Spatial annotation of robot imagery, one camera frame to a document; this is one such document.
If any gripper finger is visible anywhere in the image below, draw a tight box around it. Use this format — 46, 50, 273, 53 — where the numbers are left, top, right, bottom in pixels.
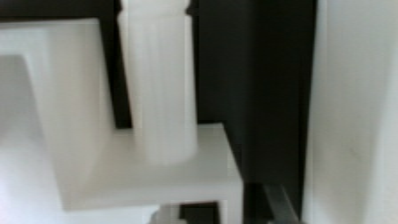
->
263, 184, 302, 224

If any white chair seat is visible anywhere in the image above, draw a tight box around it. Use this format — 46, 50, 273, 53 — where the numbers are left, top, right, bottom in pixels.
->
0, 0, 243, 224

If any white U-shaped fence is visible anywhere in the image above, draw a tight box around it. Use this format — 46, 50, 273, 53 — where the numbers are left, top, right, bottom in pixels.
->
302, 0, 398, 224

